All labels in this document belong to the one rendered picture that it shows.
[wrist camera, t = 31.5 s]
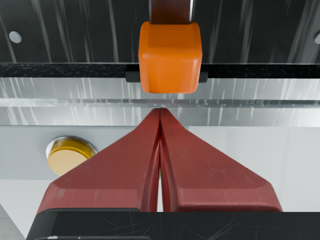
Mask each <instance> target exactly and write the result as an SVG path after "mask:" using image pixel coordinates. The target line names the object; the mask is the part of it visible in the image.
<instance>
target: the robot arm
mask: <svg viewBox="0 0 320 240"><path fill-rule="evenodd" d="M159 178H161V193H162V209H163V212H157V209H158V194H159ZM26 240H320V212H283V209H282V207H281V205H280V202H279V199H278V197H277V195H276V192H275V190H274V188H273V186H272V184H271V183H270V182H268V181H267V180H266V179H264V178H263V177H261V176H259V175H258V174H256V173H255V172H253V171H251V170H250V169H248V168H246V167H245V166H243V165H242V164H240V163H239V162H237V161H236V160H234V159H232V158H231V157H229V156H228V155H226V154H225V153H223V152H221V151H220V150H218V149H217V148H215V147H213V146H212V145H210V144H208V143H207V142H206V141H204V140H202V139H201V138H199V137H198V136H196V135H194V134H193V133H191V132H190V131H188V130H187V129H185V128H184V127H183V126H182V125H181V123H180V122H179V121H178V120H177V119H176V118H175V117H174V116H173V114H172V113H171V112H170V111H169V110H168V109H167V108H153V109H152V110H151V111H150V113H149V114H148V115H147V116H146V117H145V118H144V119H143V121H142V122H141V123H140V124H139V125H138V126H137V127H136V128H135V129H134V130H133V131H131V132H130V133H128V134H126V135H125V136H123V137H122V138H120V139H119V140H117V141H115V142H114V143H112V144H111V145H109V146H107V147H106V148H104V149H103V150H101V151H100V152H98V153H96V154H95V155H93V156H92V157H90V158H89V159H87V160H85V161H84V162H83V163H81V164H79V165H78V166H76V167H75V168H73V169H71V170H70V171H68V172H67V173H65V174H63V175H62V176H60V177H59V178H57V179H56V180H54V181H53V182H51V183H50V184H49V186H48V187H47V189H46V191H45V193H44V196H43V198H42V201H41V203H40V206H39V208H38V211H37V213H36V216H35V218H34V220H33V223H32V225H31V228H30V230H29V233H28V235H27V237H26Z"/></svg>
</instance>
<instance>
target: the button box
mask: <svg viewBox="0 0 320 240"><path fill-rule="evenodd" d="M136 127H137V126H89V125H0V180H56V179H57V178H59V177H60V176H59V175H57V174H56V173H55V172H53V171H52V169H51V168H50V167H49V165H48V161H47V158H48V155H49V153H50V150H51V149H52V147H53V146H54V145H55V144H56V143H58V142H61V141H65V140H71V141H76V142H79V143H82V144H83V145H85V146H87V147H88V148H89V149H90V150H91V151H92V153H93V155H95V154H96V153H98V152H100V151H101V150H103V149H104V148H106V147H107V146H109V145H111V144H112V143H114V142H115V141H117V140H119V139H120V138H122V137H123V136H125V135H126V134H128V133H130V132H131V131H133V130H134V129H135V128H136Z"/></svg>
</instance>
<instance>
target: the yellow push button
mask: <svg viewBox="0 0 320 240"><path fill-rule="evenodd" d="M92 156H93V153H92V151H91V150H90V149H89V148H88V147H87V146H85V145H83V144H82V143H79V142H76V141H71V140H65V141H61V142H58V143H56V144H55V145H54V146H53V147H52V149H51V150H50V153H49V155H48V158H47V161H48V165H49V167H50V168H51V169H52V171H53V172H55V173H56V174H57V175H59V176H62V175H63V174H65V173H67V172H68V171H70V170H71V169H73V168H75V167H76V166H78V165H79V164H81V163H83V162H84V161H85V160H87V159H89V158H90V157H92Z"/></svg>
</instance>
